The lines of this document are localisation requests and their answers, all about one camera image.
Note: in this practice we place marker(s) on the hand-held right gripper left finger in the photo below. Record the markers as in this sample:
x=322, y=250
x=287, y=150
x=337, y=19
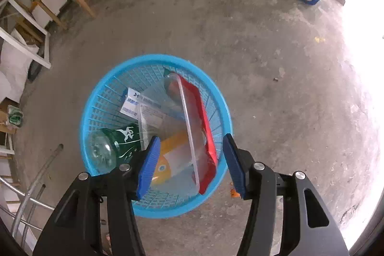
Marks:
x=148, y=167

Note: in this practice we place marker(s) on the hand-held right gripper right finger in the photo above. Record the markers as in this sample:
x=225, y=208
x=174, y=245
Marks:
x=234, y=167

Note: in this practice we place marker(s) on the yellow paper box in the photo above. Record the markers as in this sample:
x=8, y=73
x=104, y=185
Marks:
x=172, y=148

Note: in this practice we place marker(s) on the green plastic bottle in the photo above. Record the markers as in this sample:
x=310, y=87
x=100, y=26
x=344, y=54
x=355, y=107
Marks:
x=120, y=139

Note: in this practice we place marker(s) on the red snack bag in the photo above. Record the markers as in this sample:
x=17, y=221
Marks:
x=207, y=136

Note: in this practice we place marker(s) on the blue and white box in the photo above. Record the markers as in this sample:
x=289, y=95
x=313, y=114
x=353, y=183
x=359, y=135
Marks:
x=130, y=104

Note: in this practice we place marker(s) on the blue plastic basket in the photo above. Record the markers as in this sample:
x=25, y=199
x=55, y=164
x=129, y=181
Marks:
x=99, y=106

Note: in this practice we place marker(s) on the orange scrap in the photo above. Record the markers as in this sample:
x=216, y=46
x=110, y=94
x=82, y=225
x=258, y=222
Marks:
x=234, y=192

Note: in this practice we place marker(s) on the metal pipe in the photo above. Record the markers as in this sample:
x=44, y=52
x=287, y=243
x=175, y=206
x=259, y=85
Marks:
x=39, y=181

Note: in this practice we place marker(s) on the green and white bag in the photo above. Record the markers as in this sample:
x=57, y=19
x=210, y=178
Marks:
x=15, y=116

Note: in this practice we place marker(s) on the white sack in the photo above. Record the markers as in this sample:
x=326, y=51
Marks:
x=15, y=64

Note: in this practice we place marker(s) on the white side table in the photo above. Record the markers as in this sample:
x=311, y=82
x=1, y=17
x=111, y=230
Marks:
x=30, y=16

